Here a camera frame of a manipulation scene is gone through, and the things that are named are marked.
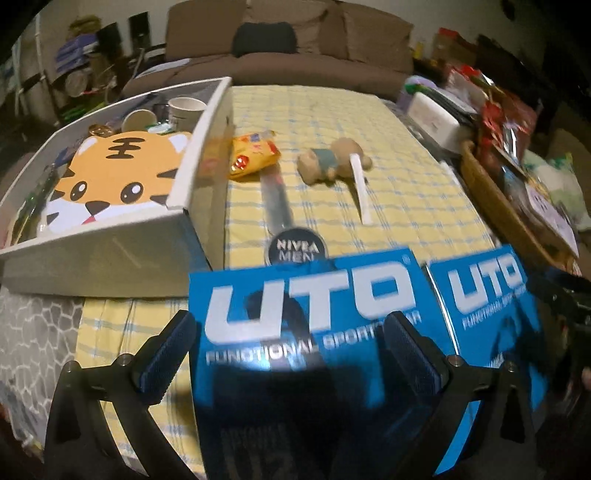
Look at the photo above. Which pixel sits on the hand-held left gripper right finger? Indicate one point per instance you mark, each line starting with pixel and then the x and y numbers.
pixel 411 360

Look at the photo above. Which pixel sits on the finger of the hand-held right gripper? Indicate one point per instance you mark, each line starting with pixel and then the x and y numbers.
pixel 563 295

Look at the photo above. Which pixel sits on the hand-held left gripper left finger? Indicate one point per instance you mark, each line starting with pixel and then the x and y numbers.
pixel 168 360

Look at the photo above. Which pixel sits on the white storage box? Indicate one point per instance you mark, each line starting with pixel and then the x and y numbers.
pixel 115 258

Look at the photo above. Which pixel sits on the beige plush toy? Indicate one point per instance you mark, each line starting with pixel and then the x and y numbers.
pixel 323 161

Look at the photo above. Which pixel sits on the person's right hand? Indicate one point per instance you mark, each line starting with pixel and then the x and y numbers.
pixel 587 377

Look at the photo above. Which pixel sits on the blue printed box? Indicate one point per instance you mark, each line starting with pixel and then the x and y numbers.
pixel 286 415
pixel 489 323

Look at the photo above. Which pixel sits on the white power socket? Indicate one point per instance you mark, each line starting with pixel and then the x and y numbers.
pixel 551 212

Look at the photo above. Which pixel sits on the floral green pillow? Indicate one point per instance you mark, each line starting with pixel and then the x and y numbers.
pixel 561 184

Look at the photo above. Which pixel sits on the wicker basket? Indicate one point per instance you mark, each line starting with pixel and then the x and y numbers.
pixel 489 203

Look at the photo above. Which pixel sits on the yellow checkered cloth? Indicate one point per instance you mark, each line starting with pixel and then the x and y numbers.
pixel 406 207

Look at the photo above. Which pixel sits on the round dark tin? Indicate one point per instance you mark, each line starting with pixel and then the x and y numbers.
pixel 295 247

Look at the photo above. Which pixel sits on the white stick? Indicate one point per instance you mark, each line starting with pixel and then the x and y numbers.
pixel 362 194

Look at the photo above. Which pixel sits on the tiger face pouch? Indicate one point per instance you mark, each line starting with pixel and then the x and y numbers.
pixel 115 180

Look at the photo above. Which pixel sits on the clear plastic tube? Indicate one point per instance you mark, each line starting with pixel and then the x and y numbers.
pixel 277 203

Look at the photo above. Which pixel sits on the pile of red packages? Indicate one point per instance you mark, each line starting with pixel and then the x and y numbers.
pixel 498 115

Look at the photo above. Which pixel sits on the white lidded container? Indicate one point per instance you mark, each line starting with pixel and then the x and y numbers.
pixel 436 120

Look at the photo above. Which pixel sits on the yellow snack packet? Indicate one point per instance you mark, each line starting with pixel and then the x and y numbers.
pixel 254 154

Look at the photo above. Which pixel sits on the purple container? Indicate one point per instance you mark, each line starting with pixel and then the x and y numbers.
pixel 418 90

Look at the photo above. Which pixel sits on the brown sofa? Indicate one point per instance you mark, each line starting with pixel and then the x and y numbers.
pixel 323 64

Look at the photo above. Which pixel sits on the purple striped bag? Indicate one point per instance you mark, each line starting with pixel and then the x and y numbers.
pixel 76 53

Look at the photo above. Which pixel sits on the black speaker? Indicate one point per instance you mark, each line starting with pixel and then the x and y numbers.
pixel 139 30
pixel 107 37

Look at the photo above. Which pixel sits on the white pole rack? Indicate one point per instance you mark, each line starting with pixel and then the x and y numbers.
pixel 30 60

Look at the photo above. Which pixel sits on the black cushion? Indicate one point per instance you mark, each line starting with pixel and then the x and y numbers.
pixel 263 39

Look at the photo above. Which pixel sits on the beige pillow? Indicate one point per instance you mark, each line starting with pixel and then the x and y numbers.
pixel 295 14

